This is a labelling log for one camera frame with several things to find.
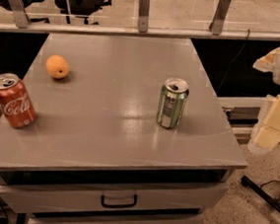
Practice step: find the green soda can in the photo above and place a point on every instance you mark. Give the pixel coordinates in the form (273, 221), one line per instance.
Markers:
(172, 102)

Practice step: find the red coke can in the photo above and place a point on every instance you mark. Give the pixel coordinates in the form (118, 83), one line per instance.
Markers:
(15, 102)

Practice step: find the black stand leg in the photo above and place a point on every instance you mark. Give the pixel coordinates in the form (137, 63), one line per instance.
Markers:
(274, 203)

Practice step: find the grey drawer cabinet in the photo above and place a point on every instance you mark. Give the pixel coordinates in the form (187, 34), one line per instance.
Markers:
(96, 133)

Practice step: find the orange fruit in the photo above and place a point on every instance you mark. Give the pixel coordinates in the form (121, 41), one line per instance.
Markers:
(57, 67)

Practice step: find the right metal bracket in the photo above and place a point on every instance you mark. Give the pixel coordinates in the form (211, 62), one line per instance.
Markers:
(221, 12)

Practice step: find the metal bracket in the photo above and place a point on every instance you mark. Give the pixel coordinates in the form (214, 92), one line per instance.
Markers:
(143, 16)
(21, 19)
(221, 12)

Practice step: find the middle metal bracket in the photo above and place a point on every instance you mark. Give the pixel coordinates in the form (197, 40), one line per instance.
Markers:
(143, 16)

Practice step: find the black drawer handle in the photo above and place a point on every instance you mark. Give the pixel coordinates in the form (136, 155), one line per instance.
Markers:
(112, 202)

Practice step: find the left metal bracket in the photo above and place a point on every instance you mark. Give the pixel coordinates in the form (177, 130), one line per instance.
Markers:
(21, 19)

